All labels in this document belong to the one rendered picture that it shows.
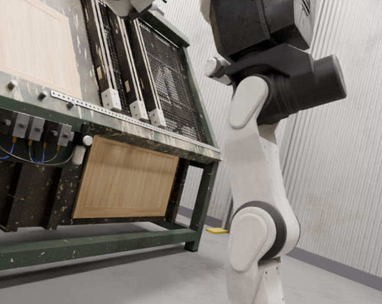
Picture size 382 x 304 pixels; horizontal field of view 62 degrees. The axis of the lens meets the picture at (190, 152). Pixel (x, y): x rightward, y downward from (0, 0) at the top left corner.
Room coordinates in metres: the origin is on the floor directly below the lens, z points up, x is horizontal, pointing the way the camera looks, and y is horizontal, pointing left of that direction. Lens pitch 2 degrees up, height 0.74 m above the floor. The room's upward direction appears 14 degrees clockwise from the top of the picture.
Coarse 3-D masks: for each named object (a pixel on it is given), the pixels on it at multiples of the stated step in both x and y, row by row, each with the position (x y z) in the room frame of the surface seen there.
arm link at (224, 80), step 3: (216, 51) 1.33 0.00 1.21; (216, 54) 1.32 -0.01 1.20; (219, 54) 1.31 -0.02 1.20; (213, 57) 1.34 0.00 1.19; (216, 57) 1.32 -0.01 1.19; (219, 57) 1.31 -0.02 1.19; (207, 60) 1.33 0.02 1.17; (213, 78) 1.31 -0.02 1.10; (216, 78) 1.30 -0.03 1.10; (219, 78) 1.30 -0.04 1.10; (222, 78) 1.31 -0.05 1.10; (225, 78) 1.31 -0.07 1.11; (228, 78) 1.31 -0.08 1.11; (219, 81) 1.33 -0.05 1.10; (222, 81) 1.32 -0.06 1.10; (225, 81) 1.32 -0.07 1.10; (228, 81) 1.33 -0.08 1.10; (225, 84) 1.36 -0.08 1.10
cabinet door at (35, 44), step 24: (0, 0) 1.40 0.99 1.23; (24, 0) 1.53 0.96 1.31; (0, 24) 1.35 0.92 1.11; (24, 24) 1.47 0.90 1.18; (48, 24) 1.61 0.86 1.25; (0, 48) 1.30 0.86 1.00; (24, 48) 1.42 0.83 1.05; (48, 48) 1.54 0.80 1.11; (72, 48) 1.69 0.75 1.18; (24, 72) 1.36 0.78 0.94; (48, 72) 1.48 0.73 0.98; (72, 72) 1.62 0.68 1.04; (72, 96) 1.55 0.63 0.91
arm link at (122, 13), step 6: (108, 0) 0.81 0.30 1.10; (120, 0) 0.83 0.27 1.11; (126, 0) 0.84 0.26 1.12; (108, 6) 0.86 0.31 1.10; (114, 6) 0.84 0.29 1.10; (120, 6) 0.85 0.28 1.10; (126, 6) 0.86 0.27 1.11; (132, 6) 0.87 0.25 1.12; (114, 12) 0.89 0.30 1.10; (120, 12) 0.87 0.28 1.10; (126, 12) 0.88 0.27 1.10; (126, 18) 0.91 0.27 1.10
